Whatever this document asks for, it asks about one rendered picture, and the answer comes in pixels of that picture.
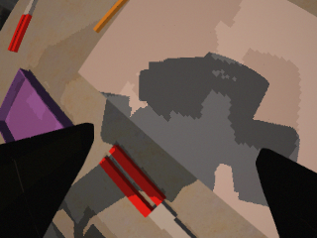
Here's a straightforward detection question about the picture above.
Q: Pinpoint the orange thin rod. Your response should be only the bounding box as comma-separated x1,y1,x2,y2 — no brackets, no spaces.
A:
92,0,128,33

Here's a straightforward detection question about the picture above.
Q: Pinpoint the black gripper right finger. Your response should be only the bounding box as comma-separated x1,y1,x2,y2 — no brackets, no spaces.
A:
255,148,317,238

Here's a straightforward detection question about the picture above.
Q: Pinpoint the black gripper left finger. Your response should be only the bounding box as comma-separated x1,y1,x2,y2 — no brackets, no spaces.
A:
0,123,94,238

